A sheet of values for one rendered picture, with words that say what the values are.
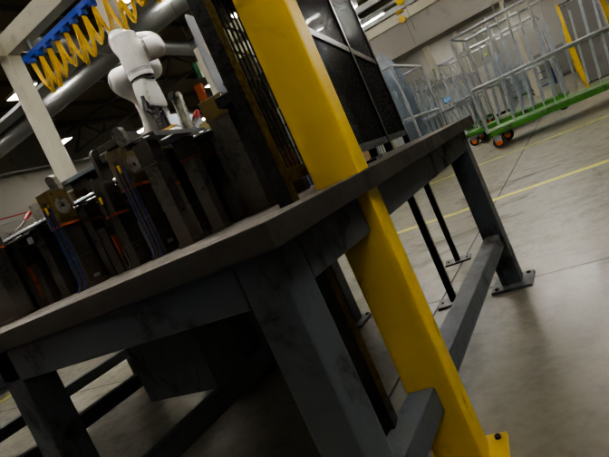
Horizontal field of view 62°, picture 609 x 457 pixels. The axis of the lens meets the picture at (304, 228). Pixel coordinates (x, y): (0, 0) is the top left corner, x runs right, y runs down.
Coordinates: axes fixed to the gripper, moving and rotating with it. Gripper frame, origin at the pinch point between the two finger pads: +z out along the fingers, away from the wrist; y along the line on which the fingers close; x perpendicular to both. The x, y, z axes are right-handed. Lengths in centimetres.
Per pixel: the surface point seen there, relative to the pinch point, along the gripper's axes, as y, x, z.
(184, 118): -14.8, -0.1, -1.4
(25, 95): -294, -319, -170
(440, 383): 53, 66, 87
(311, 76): 53, 67, 19
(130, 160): 22.0, -2.7, 10.4
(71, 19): -281, -215, -199
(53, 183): 15.2, -39.7, 3.4
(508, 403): 26, 73, 110
